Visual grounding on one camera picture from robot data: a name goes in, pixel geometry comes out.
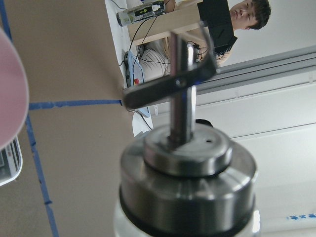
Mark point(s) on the pink paper cup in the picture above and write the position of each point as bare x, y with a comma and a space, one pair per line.
14, 91

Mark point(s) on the digital kitchen scale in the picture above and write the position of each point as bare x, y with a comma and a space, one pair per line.
11, 162

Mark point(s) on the glass sauce dispenser bottle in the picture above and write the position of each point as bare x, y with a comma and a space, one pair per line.
184, 179

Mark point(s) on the blue tape line crosswise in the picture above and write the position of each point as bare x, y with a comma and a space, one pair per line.
73, 103

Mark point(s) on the blue tape centre line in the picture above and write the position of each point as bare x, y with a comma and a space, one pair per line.
30, 132

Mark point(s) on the person in black shirt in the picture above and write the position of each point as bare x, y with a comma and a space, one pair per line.
250, 14

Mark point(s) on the wooden desk with electronics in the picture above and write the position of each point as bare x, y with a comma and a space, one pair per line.
159, 27

